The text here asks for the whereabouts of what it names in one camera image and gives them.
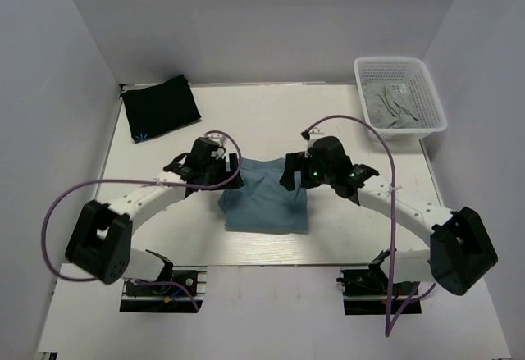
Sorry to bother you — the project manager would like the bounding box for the teal blue t shirt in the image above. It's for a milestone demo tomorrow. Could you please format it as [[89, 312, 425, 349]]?
[[217, 158, 309, 235]]

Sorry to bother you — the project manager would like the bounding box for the black t shirt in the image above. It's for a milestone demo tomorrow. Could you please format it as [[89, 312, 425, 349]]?
[[122, 75, 202, 144]]

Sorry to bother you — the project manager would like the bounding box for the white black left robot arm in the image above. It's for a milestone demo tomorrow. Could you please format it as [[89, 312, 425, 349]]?
[[65, 153, 243, 285]]

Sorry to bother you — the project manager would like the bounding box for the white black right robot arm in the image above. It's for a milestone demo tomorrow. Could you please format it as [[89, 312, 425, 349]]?
[[280, 152, 498, 296]]

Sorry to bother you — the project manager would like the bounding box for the grey t shirt in basket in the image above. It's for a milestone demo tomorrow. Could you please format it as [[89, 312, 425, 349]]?
[[363, 82, 421, 129]]

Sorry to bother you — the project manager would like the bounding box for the white plastic basket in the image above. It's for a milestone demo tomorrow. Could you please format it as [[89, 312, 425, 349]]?
[[354, 57, 447, 139]]

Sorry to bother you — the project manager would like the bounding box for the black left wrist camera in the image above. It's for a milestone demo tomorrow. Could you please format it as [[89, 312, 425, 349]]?
[[163, 137, 228, 185]]

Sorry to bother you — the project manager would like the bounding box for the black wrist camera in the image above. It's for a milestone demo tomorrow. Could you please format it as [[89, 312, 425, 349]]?
[[301, 136, 379, 204], [163, 137, 228, 185]]

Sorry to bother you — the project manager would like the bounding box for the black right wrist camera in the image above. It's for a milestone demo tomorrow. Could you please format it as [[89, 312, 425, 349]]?
[[301, 136, 379, 204]]

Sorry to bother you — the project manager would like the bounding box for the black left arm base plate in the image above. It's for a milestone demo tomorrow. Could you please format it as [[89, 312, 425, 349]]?
[[119, 267, 208, 314]]

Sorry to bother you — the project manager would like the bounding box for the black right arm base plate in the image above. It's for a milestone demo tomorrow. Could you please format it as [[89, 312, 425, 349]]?
[[336, 268, 422, 316]]

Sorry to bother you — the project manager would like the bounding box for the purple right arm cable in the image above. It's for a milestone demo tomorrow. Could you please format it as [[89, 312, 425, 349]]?
[[305, 114, 436, 338]]

